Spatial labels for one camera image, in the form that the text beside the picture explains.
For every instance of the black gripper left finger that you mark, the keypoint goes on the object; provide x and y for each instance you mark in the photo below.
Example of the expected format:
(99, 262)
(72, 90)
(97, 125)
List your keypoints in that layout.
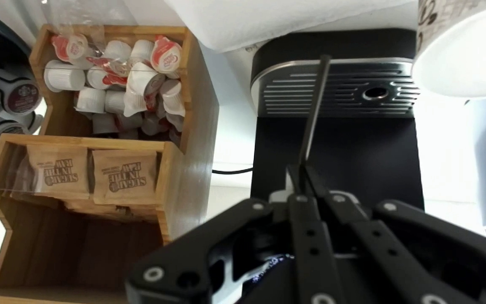
(312, 242)

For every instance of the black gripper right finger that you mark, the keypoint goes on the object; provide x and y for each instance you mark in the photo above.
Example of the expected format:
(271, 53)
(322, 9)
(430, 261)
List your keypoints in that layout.
(379, 242)

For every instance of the thin black straw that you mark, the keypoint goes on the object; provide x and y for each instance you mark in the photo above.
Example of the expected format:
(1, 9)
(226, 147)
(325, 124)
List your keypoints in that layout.
(315, 112)

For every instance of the black silver coffee machine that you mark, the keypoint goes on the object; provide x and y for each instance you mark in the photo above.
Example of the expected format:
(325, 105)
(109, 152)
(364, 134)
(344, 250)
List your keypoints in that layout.
(355, 152)

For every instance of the patterned paper coffee cup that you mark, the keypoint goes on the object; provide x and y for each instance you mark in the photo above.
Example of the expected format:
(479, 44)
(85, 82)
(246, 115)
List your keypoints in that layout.
(463, 61)

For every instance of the white creamer cup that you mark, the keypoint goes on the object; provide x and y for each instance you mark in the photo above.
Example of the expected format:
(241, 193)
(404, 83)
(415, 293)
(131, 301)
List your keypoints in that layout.
(141, 76)
(64, 78)
(173, 97)
(118, 51)
(166, 55)
(141, 51)
(69, 48)
(92, 102)

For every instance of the coffee pod carousel rack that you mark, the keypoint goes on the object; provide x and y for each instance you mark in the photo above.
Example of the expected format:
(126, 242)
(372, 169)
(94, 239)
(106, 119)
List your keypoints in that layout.
(18, 95)

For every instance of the wooden condiment organizer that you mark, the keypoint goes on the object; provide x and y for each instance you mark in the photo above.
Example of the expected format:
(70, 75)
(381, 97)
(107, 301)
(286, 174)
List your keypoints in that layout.
(193, 141)

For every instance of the brown sugar packet stack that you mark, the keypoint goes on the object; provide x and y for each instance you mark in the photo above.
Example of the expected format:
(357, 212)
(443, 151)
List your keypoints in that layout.
(126, 178)
(58, 174)

